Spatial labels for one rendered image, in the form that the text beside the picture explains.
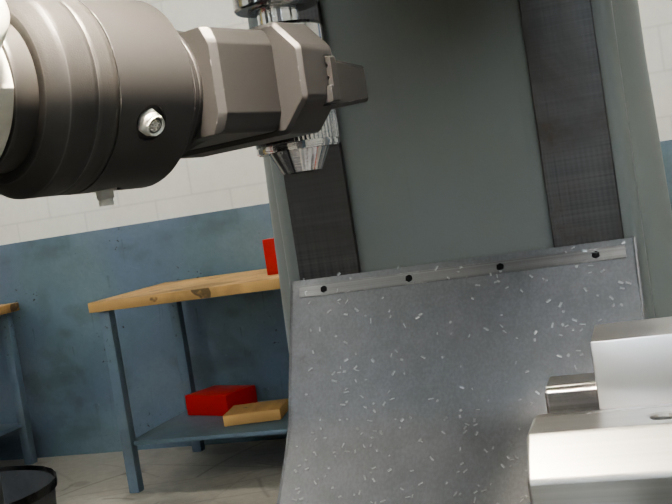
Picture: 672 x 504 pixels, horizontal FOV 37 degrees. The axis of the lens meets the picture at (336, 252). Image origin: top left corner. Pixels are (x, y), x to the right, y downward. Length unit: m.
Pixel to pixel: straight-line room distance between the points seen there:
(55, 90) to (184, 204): 4.87
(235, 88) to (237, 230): 4.68
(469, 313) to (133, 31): 0.52
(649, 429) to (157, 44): 0.28
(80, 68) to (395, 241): 0.56
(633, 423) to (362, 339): 0.47
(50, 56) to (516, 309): 0.56
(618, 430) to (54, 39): 0.30
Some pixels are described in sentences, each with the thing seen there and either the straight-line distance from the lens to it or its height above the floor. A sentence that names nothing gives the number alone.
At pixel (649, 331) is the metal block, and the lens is 0.53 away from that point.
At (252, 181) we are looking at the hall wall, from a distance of 5.12.
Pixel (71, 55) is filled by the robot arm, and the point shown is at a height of 1.24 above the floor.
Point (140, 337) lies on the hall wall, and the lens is 5.48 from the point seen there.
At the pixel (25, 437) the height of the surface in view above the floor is 0.15.
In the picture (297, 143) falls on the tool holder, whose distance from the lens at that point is 0.54.
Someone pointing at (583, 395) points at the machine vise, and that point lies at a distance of 0.58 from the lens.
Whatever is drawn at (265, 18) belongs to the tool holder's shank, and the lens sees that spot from 0.57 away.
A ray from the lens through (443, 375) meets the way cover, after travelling 0.89.
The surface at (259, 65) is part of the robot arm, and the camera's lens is 0.49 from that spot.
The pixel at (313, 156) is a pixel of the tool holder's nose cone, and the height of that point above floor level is 1.20.
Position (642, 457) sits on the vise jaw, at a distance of 0.47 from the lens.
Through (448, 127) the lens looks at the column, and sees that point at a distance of 0.92.
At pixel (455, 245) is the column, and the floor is 1.11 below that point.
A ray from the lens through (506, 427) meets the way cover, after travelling 0.87.
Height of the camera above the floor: 1.17
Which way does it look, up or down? 3 degrees down
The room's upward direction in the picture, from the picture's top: 9 degrees counter-clockwise
